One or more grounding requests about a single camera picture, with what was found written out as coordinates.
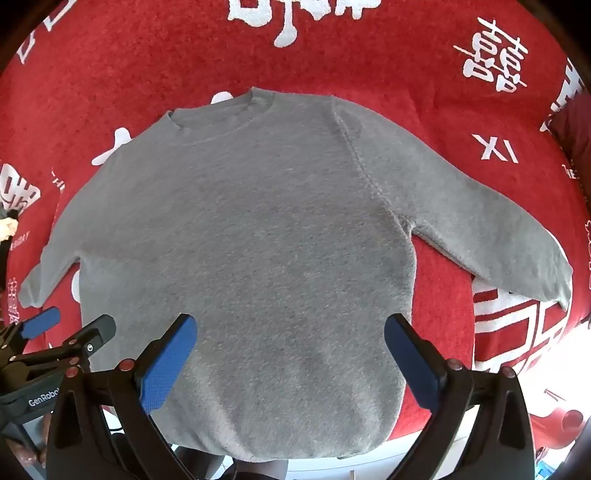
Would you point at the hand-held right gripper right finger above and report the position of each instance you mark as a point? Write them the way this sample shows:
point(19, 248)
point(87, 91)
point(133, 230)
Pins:
point(413, 364)

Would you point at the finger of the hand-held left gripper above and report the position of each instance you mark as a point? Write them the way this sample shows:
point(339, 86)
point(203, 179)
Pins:
point(41, 321)
point(94, 334)

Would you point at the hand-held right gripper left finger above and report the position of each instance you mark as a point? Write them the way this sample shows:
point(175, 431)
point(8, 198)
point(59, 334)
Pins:
point(168, 364)

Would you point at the grey sweater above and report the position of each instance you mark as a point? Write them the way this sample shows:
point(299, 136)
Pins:
point(258, 254)

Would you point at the peach cloth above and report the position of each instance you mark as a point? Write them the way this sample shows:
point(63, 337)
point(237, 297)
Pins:
point(7, 228)

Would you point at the person's black pants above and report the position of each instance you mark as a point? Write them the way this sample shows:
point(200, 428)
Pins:
point(258, 470)

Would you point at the red plastic stool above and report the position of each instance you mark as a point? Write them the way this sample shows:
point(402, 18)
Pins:
point(561, 427)

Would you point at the maroon cushion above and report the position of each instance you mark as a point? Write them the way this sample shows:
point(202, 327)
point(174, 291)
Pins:
point(577, 134)

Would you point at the red printed blanket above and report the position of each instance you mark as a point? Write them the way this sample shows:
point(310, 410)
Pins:
point(369, 55)

